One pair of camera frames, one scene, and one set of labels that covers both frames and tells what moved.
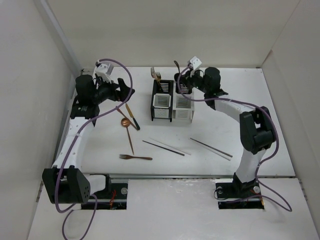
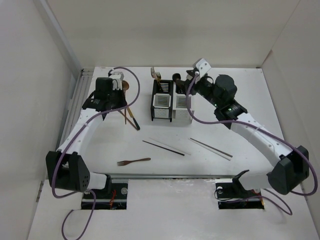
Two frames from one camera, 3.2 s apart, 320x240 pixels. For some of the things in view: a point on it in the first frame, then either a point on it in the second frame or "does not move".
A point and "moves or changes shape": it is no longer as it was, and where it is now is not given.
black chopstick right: x=222 y=152 does not move
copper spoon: x=125 y=122 moves or changes shape
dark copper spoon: x=175 y=61 moves or changes shape
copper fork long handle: x=153 y=73 does not move
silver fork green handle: x=158 y=76 does not move
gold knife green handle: x=136 y=124 does not move
